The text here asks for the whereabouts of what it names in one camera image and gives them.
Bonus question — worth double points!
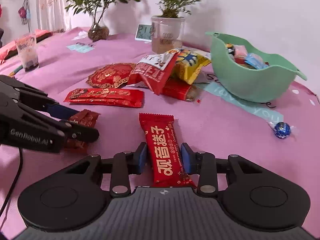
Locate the long red candy bar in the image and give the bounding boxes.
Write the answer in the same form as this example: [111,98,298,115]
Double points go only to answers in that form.
[64,88,144,108]

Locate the blue foil chocolate ball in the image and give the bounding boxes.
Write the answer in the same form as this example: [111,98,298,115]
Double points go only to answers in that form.
[267,121,296,139]

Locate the light blue white sachet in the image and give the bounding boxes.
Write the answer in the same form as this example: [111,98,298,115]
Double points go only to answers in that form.
[245,53,268,69]

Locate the red transparent cracker pack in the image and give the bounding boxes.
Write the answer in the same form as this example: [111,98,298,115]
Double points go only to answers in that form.
[162,78,198,102]

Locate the pink snack packet in bowl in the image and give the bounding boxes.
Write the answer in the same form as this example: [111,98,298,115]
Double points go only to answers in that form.
[233,44,248,59]

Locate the black cable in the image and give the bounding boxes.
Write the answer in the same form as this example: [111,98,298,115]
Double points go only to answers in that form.
[0,147,24,218]

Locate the yellow cartoon snack bag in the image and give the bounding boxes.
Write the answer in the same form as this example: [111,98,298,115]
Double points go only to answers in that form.
[170,49,211,85]

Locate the red bar with gold text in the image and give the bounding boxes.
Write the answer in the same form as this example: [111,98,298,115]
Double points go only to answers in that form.
[139,113,196,189]

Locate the red white snack bag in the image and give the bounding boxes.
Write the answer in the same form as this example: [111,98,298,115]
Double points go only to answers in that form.
[127,49,180,95]

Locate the pink printed tablecloth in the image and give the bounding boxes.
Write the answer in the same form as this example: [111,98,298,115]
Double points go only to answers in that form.
[16,29,319,239]

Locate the floral curtain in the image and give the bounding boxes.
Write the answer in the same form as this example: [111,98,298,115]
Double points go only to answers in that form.
[36,0,71,32]

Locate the black gold chocolate ball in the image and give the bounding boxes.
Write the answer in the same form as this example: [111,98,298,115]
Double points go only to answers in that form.
[225,43,235,56]

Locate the pale printed standing packet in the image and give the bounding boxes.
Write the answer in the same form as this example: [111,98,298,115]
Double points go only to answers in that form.
[15,34,39,72]

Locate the small red candy packet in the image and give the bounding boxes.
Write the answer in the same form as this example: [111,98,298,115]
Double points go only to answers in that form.
[64,109,100,154]

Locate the feathery plant in white pot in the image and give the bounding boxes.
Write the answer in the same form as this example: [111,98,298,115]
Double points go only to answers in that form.
[151,0,200,54]

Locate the white digital clock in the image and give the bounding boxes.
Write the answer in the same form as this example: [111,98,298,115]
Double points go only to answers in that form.
[135,24,152,42]

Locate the round red gold packet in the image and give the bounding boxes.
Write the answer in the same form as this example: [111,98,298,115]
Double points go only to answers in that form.
[87,63,136,88]

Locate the green plastic bowl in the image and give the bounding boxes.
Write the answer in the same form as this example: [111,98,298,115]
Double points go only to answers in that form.
[206,31,308,103]

